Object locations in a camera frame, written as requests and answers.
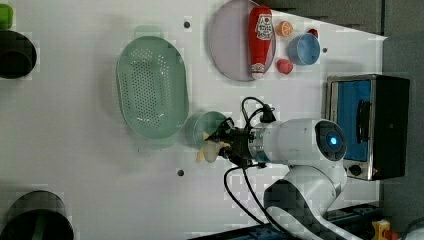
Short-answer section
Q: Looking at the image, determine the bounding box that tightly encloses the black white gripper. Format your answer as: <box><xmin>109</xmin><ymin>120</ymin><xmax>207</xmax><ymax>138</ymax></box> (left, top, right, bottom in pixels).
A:
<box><xmin>208</xmin><ymin>117</ymin><xmax>253</xmax><ymax>167</ymax></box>

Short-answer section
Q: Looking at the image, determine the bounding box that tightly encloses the peeled toy banana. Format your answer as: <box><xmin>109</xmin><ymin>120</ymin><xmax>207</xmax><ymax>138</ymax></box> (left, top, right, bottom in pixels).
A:
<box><xmin>196</xmin><ymin>132</ymin><xmax>229</xmax><ymax>163</ymax></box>

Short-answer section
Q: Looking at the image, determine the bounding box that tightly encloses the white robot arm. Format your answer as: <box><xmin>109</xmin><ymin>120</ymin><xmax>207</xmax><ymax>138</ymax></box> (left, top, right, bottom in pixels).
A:
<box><xmin>207</xmin><ymin>118</ymin><xmax>362</xmax><ymax>240</ymax></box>

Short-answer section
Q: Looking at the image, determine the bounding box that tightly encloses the green mug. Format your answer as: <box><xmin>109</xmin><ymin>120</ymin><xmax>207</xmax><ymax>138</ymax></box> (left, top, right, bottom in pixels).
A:
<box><xmin>184</xmin><ymin>111</ymin><xmax>226</xmax><ymax>149</ymax></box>

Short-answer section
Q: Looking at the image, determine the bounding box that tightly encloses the near red strawberry toy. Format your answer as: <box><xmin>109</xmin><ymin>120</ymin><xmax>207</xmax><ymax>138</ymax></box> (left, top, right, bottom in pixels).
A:
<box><xmin>277</xmin><ymin>59</ymin><xmax>293</xmax><ymax>75</ymax></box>

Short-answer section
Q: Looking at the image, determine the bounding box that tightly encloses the red strawberry toy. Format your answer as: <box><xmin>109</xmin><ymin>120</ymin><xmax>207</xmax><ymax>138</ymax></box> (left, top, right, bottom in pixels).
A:
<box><xmin>277</xmin><ymin>59</ymin><xmax>293</xmax><ymax>75</ymax></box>
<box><xmin>307</xmin><ymin>28</ymin><xmax>319</xmax><ymax>39</ymax></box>

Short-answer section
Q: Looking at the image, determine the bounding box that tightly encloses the green perforated colander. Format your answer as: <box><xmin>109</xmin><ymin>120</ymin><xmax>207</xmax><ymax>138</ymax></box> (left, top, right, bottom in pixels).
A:
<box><xmin>116</xmin><ymin>36</ymin><xmax>189</xmax><ymax>139</ymax></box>

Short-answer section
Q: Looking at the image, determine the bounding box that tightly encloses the blue bowl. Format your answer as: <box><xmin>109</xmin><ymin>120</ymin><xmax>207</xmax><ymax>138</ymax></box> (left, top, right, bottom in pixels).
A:
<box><xmin>287</xmin><ymin>33</ymin><xmax>321</xmax><ymax>66</ymax></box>

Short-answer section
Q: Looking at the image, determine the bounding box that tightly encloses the red ketchup bottle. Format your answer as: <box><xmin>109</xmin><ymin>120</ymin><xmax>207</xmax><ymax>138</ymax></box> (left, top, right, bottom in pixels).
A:
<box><xmin>248</xmin><ymin>5</ymin><xmax>273</xmax><ymax>79</ymax></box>

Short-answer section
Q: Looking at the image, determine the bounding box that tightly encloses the orange slice toy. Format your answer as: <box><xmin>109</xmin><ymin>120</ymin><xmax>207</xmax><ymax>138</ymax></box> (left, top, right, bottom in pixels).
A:
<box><xmin>277</xmin><ymin>21</ymin><xmax>293</xmax><ymax>37</ymax></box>

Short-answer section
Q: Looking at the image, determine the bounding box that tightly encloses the far red strawberry toy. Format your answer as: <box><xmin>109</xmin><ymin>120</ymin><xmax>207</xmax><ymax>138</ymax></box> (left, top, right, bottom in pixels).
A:
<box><xmin>307</xmin><ymin>28</ymin><xmax>319</xmax><ymax>39</ymax></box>

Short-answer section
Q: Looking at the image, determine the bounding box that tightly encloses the black toaster oven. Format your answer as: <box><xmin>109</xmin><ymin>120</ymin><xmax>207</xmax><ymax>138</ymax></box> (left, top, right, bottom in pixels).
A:
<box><xmin>326</xmin><ymin>74</ymin><xmax>410</xmax><ymax>181</ymax></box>

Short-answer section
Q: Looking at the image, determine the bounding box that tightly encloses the yellow object at edge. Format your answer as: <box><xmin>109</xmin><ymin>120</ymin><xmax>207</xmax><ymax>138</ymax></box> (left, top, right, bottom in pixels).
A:
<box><xmin>372</xmin><ymin>220</ymin><xmax>399</xmax><ymax>240</ymax></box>

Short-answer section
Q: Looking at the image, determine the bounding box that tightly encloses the black cylinder at corner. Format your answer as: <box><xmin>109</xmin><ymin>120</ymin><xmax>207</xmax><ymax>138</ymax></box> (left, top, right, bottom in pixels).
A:
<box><xmin>1</xmin><ymin>190</ymin><xmax>75</xmax><ymax>240</ymax></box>

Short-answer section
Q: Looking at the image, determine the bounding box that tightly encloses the black cylinder near edge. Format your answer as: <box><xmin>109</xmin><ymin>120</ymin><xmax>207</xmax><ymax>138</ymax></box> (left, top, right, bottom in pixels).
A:
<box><xmin>0</xmin><ymin>30</ymin><xmax>37</xmax><ymax>79</ymax></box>

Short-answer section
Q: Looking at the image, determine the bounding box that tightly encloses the green small cylinder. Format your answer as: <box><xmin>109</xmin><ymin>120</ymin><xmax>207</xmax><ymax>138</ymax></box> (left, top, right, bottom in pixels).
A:
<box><xmin>0</xmin><ymin>4</ymin><xmax>14</xmax><ymax>30</ymax></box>

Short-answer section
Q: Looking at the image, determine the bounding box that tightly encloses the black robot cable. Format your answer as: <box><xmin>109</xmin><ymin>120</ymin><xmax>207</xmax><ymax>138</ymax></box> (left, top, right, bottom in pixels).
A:
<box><xmin>223</xmin><ymin>96</ymin><xmax>291</xmax><ymax>238</ymax></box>

